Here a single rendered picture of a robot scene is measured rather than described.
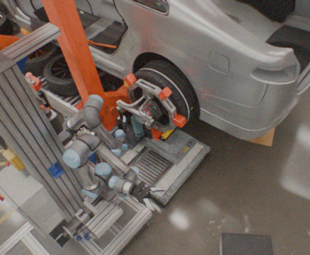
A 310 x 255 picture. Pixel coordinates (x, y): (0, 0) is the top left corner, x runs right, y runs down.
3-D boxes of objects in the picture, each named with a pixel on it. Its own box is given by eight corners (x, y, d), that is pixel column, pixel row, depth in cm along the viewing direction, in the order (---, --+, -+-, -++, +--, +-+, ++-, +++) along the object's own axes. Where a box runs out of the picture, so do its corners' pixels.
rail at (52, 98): (114, 137, 357) (110, 125, 340) (108, 143, 353) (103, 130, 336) (-2, 64, 472) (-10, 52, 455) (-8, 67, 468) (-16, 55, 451)
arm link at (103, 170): (117, 173, 237) (113, 163, 227) (107, 187, 230) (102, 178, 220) (103, 168, 242) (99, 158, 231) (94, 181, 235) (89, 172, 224)
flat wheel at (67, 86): (40, 94, 403) (33, 79, 385) (64, 61, 442) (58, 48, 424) (86, 100, 387) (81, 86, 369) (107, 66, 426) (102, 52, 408)
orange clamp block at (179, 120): (178, 118, 280) (186, 122, 276) (173, 124, 277) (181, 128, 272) (177, 113, 275) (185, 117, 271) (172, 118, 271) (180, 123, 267)
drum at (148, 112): (160, 112, 292) (159, 102, 281) (145, 127, 282) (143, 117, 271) (149, 106, 298) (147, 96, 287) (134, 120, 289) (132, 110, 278)
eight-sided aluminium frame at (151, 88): (178, 135, 298) (175, 94, 256) (174, 140, 295) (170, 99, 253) (136, 112, 323) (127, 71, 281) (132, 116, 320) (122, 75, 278)
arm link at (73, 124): (56, 134, 261) (88, 104, 224) (63, 120, 270) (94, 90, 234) (69, 141, 266) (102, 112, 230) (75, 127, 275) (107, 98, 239)
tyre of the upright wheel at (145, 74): (185, 125, 327) (209, 93, 268) (172, 139, 316) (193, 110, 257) (139, 84, 334) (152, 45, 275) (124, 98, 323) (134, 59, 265)
